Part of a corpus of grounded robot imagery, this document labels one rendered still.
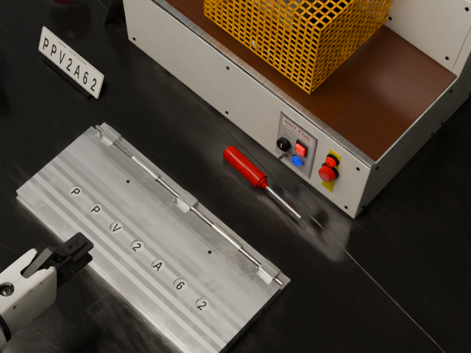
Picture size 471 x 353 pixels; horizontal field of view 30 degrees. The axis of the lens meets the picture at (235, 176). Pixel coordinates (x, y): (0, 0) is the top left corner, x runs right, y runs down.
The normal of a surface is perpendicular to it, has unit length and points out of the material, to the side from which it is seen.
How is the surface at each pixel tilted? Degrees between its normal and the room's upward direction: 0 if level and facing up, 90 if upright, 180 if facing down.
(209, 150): 0
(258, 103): 90
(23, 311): 86
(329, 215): 0
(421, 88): 0
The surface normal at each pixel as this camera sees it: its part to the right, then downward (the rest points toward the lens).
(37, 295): 0.77, 0.54
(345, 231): 0.02, -0.46
